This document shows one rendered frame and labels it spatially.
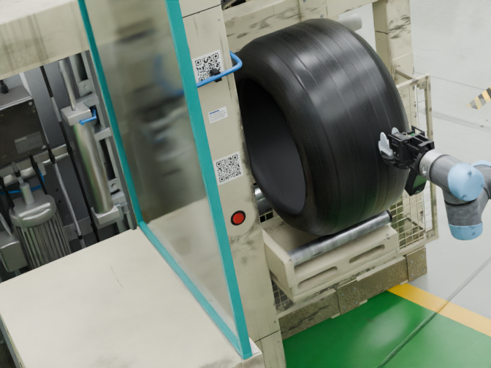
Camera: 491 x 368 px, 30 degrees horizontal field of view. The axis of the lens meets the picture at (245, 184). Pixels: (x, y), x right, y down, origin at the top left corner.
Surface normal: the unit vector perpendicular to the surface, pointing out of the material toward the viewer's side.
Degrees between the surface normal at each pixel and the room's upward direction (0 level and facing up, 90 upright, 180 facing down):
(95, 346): 0
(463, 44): 0
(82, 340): 0
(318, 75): 33
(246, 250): 90
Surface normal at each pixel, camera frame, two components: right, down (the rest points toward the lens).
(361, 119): 0.33, 0.00
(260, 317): 0.45, 0.43
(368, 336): -0.15, -0.83
